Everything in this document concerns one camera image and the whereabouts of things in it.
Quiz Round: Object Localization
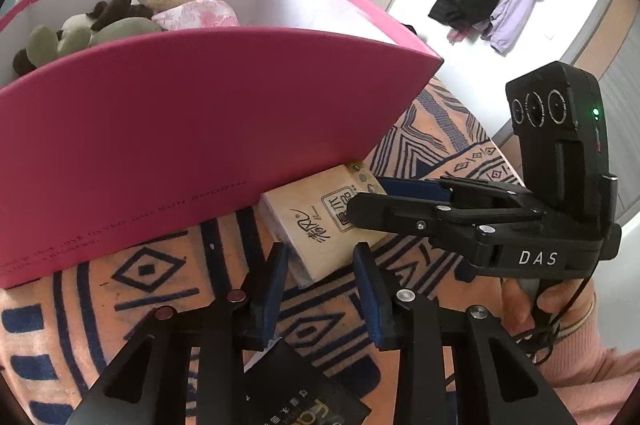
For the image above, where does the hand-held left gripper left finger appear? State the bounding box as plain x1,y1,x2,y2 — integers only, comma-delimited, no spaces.
65,242,292,425

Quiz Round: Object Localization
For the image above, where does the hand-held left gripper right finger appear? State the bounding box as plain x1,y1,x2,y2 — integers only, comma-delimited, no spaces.
351,242,579,425

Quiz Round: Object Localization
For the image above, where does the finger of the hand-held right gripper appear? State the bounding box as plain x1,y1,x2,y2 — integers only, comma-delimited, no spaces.
346,191,545,257
374,175,532,206

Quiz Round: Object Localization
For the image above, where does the beige tissue packet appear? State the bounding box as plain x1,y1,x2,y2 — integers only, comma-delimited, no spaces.
257,160,392,289

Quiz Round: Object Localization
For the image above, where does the black tissue packet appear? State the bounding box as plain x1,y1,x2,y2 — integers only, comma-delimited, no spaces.
242,337,374,425

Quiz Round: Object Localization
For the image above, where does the pink storage box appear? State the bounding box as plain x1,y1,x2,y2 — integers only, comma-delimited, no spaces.
0,0,445,291

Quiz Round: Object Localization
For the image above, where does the pink floral fabric pouch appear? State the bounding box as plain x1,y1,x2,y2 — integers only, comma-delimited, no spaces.
150,0,242,31

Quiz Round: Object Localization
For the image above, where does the brown bear plush toy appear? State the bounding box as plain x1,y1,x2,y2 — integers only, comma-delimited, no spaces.
85,0,155,30

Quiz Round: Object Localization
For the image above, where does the person's right hand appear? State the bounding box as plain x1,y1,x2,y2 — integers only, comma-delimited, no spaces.
500,277,597,347

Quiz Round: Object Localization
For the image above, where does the wooden sliding wardrobe door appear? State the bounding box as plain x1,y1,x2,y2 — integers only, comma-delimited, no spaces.
550,0,640,218

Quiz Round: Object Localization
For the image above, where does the orange patterned blanket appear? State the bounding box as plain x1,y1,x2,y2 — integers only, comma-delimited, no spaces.
0,75,527,425

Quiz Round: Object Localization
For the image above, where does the lavender hoodie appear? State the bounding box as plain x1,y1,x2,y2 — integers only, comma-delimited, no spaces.
489,0,547,56

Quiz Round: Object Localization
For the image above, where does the pink garment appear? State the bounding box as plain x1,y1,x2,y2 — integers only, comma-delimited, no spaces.
446,21,494,46

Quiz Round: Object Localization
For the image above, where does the green frog plush toy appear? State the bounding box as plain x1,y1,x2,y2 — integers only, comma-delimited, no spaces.
25,17,169,68

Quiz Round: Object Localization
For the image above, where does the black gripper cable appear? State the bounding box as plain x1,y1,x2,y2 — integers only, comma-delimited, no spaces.
505,261,602,367

